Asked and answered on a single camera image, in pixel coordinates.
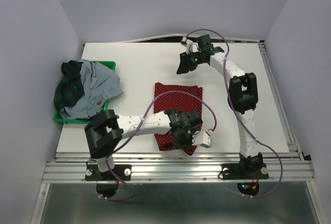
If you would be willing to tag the red polka dot skirt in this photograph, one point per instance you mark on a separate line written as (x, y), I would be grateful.
(179, 101)

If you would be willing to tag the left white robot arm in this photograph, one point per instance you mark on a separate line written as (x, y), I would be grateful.
(105, 132)

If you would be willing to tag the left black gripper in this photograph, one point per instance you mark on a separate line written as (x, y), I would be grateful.
(179, 145)

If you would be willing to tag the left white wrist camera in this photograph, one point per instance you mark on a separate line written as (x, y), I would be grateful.
(203, 139)

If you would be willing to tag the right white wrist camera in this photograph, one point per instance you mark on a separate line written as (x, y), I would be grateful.
(189, 45)

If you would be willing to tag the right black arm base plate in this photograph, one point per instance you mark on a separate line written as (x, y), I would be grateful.
(234, 171)

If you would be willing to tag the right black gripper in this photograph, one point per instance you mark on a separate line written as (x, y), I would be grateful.
(184, 66)

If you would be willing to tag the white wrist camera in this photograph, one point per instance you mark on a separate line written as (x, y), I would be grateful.
(189, 45)
(203, 139)

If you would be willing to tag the aluminium rail frame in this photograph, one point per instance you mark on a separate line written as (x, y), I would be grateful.
(65, 196)

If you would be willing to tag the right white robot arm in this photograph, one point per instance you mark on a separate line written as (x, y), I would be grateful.
(242, 92)

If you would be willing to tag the dark green plaid skirt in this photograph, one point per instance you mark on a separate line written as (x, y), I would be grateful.
(70, 89)

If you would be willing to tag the green plastic bin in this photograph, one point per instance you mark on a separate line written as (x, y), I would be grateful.
(57, 118)

